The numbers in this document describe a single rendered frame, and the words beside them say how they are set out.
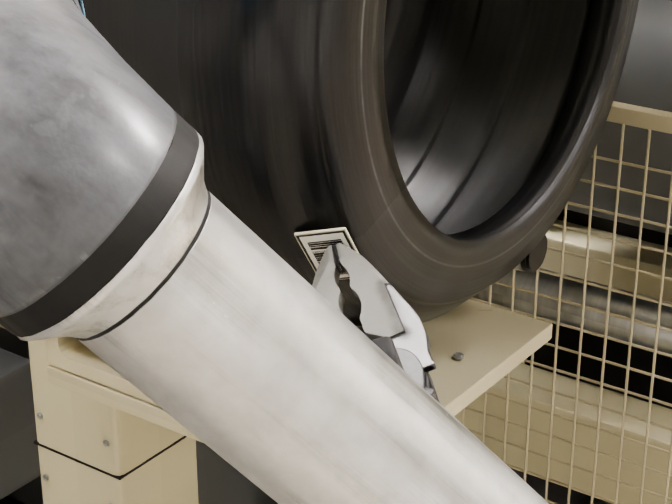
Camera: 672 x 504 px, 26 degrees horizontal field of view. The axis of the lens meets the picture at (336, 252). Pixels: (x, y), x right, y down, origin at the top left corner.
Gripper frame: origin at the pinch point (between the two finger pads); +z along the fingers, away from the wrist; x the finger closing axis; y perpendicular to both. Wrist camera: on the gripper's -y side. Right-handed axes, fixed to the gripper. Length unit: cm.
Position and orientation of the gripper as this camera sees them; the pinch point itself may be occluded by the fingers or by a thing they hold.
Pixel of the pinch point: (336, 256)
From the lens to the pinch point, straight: 105.4
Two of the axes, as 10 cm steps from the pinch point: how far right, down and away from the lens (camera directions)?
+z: -2.5, -8.4, 4.8
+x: 9.4, -3.3, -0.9
